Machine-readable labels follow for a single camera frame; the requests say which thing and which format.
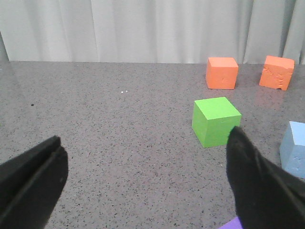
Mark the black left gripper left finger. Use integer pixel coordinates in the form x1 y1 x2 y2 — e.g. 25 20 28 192
0 135 69 229

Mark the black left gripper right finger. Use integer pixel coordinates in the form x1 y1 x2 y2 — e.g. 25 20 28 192
226 126 305 229

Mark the light blue foam cube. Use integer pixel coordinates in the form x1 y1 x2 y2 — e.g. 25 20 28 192
279 121 305 179

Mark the purple foam cube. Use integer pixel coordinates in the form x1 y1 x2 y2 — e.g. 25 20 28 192
219 217 243 229

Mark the green foam cube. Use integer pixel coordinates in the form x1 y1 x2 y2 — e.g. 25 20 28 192
192 97 242 148

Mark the orange foam cube dented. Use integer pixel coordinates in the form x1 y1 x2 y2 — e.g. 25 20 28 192
259 55 295 91

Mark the orange foam cube left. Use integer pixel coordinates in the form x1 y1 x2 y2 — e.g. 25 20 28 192
205 57 239 90

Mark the grey curtain backdrop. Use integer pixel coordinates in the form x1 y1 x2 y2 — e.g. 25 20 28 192
0 0 305 64

